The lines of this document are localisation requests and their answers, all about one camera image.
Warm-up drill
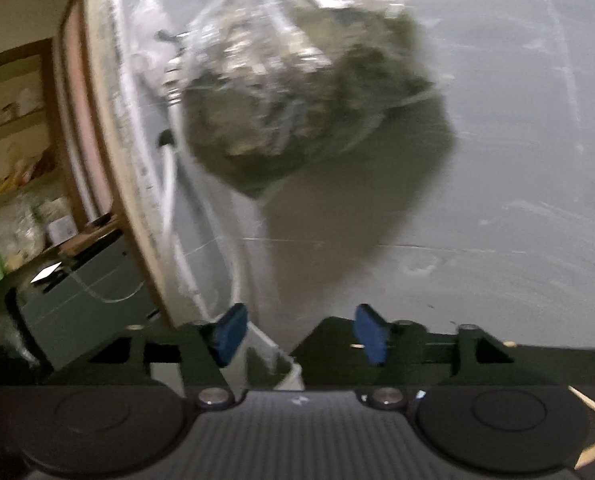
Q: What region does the white perforated utensil basket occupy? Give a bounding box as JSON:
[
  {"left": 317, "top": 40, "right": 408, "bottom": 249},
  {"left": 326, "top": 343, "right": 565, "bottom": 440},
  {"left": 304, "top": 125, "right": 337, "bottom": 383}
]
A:
[{"left": 143, "top": 321, "right": 304, "bottom": 398}]

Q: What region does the plastic bag of leaves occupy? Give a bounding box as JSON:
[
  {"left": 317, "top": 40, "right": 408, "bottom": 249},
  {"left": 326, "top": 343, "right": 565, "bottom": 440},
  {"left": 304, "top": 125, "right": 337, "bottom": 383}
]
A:
[{"left": 183, "top": 0, "right": 435, "bottom": 197}]

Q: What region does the white plastic bag on tap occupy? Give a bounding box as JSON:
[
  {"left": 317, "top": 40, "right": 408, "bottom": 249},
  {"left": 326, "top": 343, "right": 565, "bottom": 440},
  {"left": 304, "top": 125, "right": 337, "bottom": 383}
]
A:
[{"left": 129, "top": 0, "right": 172, "bottom": 96}]

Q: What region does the white hose from tap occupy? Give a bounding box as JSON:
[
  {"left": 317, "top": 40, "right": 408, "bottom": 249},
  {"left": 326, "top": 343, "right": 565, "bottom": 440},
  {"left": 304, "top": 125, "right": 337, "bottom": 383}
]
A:
[{"left": 166, "top": 94, "right": 243, "bottom": 311}]

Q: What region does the metal wall tap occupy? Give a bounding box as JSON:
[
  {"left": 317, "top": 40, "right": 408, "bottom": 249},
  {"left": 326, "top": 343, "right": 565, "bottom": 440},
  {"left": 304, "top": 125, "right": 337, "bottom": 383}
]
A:
[{"left": 156, "top": 29, "right": 186, "bottom": 99}]

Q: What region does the brown wooden door frame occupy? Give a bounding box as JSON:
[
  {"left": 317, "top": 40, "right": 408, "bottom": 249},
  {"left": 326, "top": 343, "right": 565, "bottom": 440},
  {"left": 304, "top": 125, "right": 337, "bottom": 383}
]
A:
[{"left": 52, "top": 0, "right": 196, "bottom": 326}]

